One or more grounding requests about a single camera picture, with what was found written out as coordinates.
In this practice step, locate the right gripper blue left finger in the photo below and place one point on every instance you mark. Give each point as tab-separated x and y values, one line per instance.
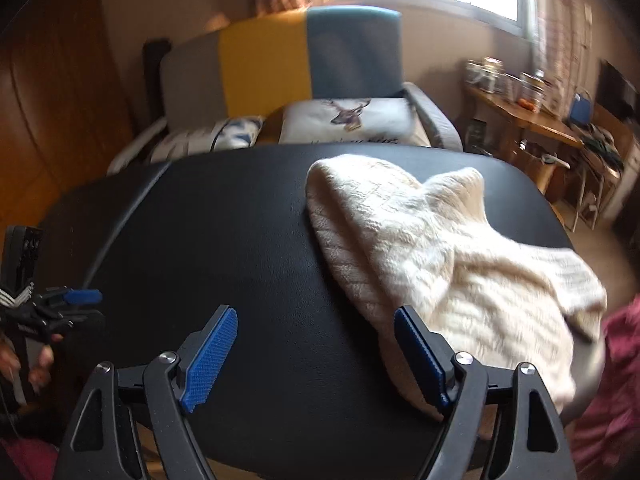
101	441

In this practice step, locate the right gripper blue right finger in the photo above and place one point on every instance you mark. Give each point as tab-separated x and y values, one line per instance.
528	440

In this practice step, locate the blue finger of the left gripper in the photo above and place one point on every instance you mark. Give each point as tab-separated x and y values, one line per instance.
73	297
51	323

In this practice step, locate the cream knitted sweater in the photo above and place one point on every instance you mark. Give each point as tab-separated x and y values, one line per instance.
391	240

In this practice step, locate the person's left hand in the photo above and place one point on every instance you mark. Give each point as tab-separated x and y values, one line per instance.
39	372

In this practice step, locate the pink floral clothing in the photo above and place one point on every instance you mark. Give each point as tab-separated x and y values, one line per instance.
606	437

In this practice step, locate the blue triangle pattern cushion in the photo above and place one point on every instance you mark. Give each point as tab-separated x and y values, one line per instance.
229	134

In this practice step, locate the wooden side table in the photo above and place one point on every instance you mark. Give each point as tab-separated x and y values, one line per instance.
598	181

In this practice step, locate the white deer print cushion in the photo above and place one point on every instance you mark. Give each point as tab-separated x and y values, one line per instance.
377	120

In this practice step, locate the glass jars on table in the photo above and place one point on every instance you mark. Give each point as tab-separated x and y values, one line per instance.
531	92

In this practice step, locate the black television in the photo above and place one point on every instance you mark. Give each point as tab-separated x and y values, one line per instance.
616	94

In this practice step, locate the grey yellow blue armchair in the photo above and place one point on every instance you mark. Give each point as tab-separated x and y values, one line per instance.
257	66

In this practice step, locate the window curtain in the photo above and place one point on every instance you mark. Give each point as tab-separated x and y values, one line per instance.
563	37

